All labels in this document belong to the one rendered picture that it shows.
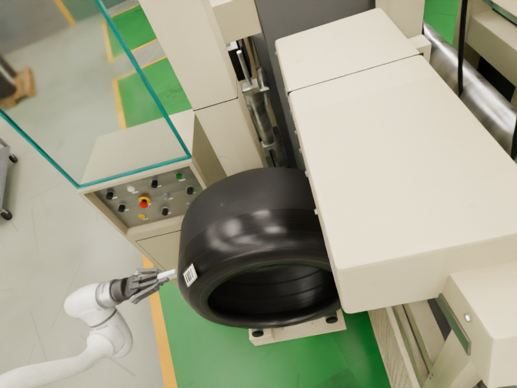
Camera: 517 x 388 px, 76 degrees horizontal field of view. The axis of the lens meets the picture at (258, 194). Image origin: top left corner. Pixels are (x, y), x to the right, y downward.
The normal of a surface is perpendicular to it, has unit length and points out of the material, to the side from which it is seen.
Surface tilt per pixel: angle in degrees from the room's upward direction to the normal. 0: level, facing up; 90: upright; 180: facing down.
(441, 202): 0
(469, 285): 18
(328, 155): 0
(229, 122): 90
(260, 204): 7
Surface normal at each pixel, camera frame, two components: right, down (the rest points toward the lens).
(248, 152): 0.08, 0.75
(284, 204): 0.08, -0.66
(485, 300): -0.28, -0.82
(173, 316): -0.26, -0.62
